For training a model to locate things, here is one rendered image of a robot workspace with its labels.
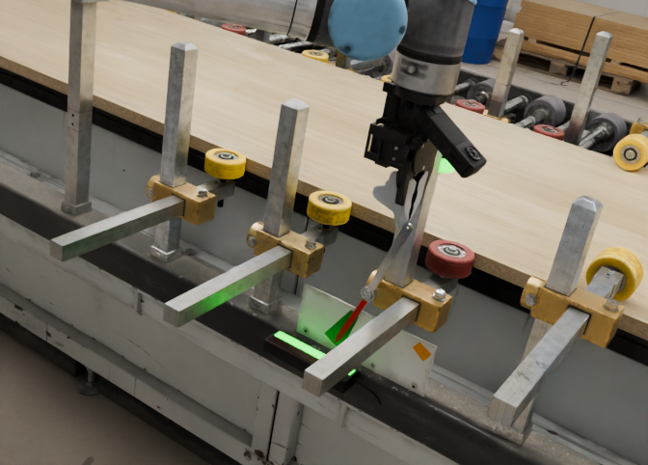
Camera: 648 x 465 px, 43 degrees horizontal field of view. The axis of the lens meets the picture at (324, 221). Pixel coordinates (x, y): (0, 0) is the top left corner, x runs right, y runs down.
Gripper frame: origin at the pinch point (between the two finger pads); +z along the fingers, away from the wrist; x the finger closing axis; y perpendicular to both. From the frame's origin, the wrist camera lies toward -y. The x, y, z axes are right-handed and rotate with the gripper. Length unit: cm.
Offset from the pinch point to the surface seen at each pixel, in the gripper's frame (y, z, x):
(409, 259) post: 0.5, 8.7, -6.1
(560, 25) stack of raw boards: 150, 59, -579
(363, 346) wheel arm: -3.0, 15.0, 12.1
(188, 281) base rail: 43, 31, -4
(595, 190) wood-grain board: -11, 11, -74
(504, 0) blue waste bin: 192, 46, -550
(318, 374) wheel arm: -2.2, 15.0, 22.3
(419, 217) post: 0.5, 1.4, -6.4
